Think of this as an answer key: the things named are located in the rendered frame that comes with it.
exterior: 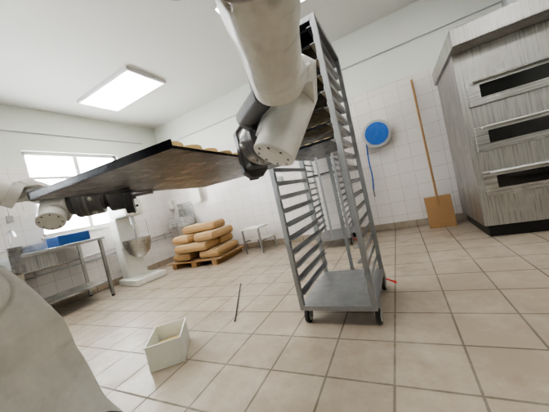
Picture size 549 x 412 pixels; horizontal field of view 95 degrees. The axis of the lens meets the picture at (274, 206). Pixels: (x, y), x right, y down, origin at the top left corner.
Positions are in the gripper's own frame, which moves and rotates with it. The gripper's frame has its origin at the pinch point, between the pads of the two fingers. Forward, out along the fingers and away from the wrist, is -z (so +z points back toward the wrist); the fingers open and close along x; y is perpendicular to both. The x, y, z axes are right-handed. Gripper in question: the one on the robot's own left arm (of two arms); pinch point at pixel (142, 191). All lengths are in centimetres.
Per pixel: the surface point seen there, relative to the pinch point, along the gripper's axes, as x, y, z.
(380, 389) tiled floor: -100, -8, -69
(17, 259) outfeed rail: -12.1, -3.7, 32.0
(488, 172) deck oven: -36, 51, -294
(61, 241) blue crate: -9, 335, 128
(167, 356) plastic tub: -94, 84, 13
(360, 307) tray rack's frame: -86, 27, -95
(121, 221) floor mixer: 2, 397, 64
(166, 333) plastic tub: -92, 113, 14
